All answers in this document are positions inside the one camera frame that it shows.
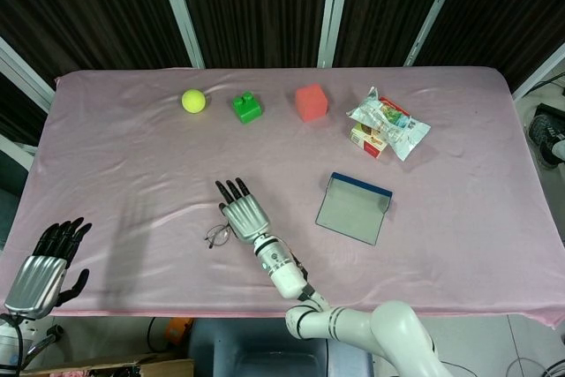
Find blue grey chair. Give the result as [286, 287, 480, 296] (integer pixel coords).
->
[189, 317, 376, 377]

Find orange object under table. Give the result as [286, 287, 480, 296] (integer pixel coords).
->
[165, 317, 193, 347]

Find red white cardboard box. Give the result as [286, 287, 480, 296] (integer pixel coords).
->
[350, 96, 411, 161]

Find black flat device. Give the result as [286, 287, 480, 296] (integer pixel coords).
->
[533, 102, 565, 121]

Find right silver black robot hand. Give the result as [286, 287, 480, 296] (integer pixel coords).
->
[215, 177, 271, 245]

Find dark blue rectangular box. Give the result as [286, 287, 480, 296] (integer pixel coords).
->
[314, 171, 394, 246]

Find brown cardboard carton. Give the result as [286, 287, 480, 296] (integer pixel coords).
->
[21, 352, 195, 377]

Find crumpled silver snack bag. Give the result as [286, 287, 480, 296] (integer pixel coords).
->
[346, 85, 432, 162]

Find black sneaker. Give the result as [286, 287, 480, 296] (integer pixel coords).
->
[528, 114, 565, 170]

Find green toy building block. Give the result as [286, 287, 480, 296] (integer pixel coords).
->
[231, 91, 264, 124]

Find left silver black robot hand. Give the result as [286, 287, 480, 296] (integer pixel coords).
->
[4, 216, 93, 320]

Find red foam cube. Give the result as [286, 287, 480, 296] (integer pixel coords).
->
[294, 83, 329, 123]

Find white frame post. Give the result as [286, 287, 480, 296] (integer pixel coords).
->
[0, 133, 39, 160]
[403, 0, 470, 67]
[0, 36, 57, 113]
[316, 0, 354, 69]
[153, 0, 205, 70]
[511, 41, 565, 100]

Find thin-framed eyeglasses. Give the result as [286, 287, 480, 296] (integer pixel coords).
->
[204, 222, 233, 249]

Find pink tablecloth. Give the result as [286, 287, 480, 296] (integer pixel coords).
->
[2, 66, 558, 329]

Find yellow tennis ball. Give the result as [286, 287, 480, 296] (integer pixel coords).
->
[181, 88, 207, 115]

